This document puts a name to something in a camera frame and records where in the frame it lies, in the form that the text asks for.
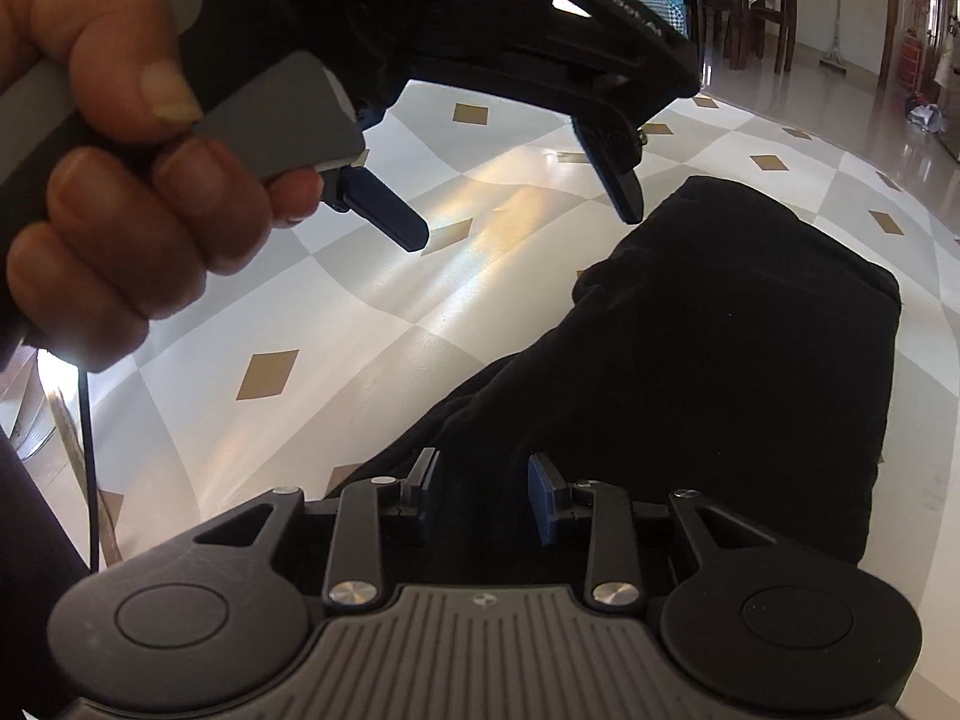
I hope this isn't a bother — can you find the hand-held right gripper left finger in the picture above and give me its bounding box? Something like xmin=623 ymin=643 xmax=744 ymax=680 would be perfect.
xmin=193 ymin=448 xmax=442 ymax=611

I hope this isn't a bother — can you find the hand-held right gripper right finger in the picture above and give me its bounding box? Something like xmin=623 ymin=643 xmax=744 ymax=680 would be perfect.
xmin=527 ymin=452 xmax=781 ymax=610

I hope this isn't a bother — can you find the plastic bag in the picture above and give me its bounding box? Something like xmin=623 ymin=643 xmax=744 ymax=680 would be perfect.
xmin=906 ymin=94 xmax=947 ymax=133

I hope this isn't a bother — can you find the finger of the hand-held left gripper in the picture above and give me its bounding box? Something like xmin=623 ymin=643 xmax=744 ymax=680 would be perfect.
xmin=574 ymin=118 xmax=646 ymax=224
xmin=322 ymin=165 xmax=430 ymax=252

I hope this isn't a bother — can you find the person's left hand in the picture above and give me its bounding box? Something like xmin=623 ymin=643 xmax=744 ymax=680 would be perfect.
xmin=0 ymin=0 xmax=328 ymax=373

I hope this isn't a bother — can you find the dark wooden chair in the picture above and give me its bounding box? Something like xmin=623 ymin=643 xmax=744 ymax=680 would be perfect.
xmin=690 ymin=0 xmax=752 ymax=69
xmin=750 ymin=0 xmax=803 ymax=75

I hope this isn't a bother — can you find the broom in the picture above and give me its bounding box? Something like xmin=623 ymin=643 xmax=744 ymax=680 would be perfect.
xmin=819 ymin=0 xmax=849 ymax=77

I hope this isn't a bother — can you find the black t-shirt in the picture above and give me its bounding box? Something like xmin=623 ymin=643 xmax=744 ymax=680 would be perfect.
xmin=322 ymin=175 xmax=902 ymax=587

